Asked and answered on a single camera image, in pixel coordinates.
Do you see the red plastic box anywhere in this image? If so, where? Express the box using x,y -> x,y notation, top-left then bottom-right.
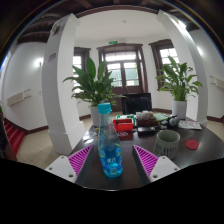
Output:
112,118 -> 135,133

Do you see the flat round red coaster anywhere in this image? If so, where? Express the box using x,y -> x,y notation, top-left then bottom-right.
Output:
185,139 -> 200,151

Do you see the leafy plant in white pot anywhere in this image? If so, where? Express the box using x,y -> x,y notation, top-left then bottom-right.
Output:
63,57 -> 123,127
155,55 -> 204,120

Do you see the green notebook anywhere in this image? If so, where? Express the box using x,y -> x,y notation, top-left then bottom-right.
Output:
153,112 -> 169,122

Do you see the dark wooden double door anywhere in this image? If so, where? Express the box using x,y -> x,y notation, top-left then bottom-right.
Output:
97,43 -> 149,98

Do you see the dark-framed window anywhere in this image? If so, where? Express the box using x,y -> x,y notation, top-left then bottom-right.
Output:
149,39 -> 180,90
73,46 -> 92,76

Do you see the red carpeted staircase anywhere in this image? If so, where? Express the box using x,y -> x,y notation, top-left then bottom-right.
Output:
3,118 -> 26,157

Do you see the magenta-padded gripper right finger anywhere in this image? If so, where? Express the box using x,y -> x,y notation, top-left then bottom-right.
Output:
132,144 -> 182,183

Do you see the small black box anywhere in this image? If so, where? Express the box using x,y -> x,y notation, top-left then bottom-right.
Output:
137,125 -> 157,137

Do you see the black round gadget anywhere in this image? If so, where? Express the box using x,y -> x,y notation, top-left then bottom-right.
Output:
166,114 -> 181,128

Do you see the clear blue-capped drink bottle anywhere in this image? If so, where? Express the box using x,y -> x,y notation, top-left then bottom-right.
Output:
97,102 -> 124,179

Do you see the grey-green patterned cup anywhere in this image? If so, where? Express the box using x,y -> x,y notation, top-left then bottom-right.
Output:
152,129 -> 181,160

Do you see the green packet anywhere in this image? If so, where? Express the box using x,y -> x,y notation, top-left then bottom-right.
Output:
115,113 -> 137,122

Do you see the brown tray of white cups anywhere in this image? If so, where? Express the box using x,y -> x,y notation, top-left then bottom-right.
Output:
135,109 -> 159,128

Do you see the white wall unit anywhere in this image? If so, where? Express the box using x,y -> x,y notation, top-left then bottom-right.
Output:
7,89 -> 33,107
209,75 -> 224,90

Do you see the black office chair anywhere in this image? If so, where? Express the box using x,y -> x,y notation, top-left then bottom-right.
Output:
120,92 -> 153,116

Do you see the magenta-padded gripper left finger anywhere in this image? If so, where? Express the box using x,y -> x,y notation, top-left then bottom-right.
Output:
44,144 -> 96,184

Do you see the printed magazine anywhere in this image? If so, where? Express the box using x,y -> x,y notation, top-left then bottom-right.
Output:
177,119 -> 203,131

